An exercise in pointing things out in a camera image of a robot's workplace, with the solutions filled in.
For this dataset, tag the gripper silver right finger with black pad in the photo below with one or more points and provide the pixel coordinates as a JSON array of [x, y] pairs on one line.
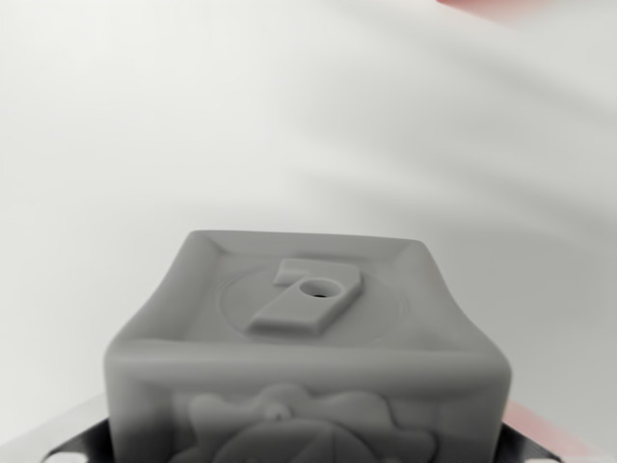
[[544, 441]]

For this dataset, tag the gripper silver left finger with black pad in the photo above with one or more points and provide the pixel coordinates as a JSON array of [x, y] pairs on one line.
[[72, 441]]

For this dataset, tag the gray embossed rubber cube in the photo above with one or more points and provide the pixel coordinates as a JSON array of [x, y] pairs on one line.
[[308, 357]]

